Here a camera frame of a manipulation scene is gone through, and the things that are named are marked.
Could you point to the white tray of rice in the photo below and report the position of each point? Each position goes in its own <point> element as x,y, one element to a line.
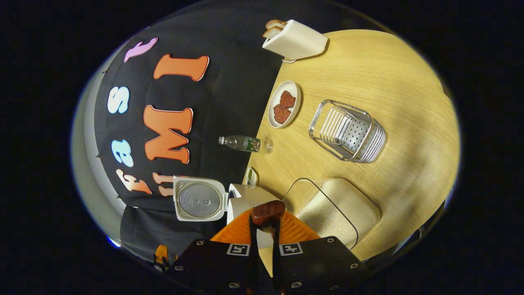
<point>339,209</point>

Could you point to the clear plastic water bottle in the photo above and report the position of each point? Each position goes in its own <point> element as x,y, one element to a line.
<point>241,143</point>

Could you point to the small white sauce dish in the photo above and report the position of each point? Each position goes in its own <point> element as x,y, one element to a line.
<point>254,177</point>

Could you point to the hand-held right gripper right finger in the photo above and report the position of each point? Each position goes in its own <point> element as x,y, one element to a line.
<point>315,266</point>

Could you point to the white toaster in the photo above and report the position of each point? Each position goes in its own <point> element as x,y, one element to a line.
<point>299,41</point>

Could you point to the toasted bread slice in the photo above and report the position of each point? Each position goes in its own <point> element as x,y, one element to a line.
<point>275,23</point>
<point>273,32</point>

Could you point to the white rice cooker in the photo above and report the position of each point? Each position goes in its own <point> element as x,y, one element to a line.
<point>200,200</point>

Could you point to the black backdrop cloth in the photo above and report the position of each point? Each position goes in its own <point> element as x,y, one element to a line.
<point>229,98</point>

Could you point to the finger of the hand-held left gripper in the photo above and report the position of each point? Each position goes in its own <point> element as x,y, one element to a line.
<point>161,252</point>

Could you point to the brown wooden spoon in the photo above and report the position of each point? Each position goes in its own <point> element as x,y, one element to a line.
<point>268,211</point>

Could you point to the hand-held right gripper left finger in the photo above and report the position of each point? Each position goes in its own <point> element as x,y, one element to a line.
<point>221,266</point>

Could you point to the red meat piece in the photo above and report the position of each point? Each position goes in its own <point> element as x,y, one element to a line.
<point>281,114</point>
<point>287,99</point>

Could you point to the white oval plate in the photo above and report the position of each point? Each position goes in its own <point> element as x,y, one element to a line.
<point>292,87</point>

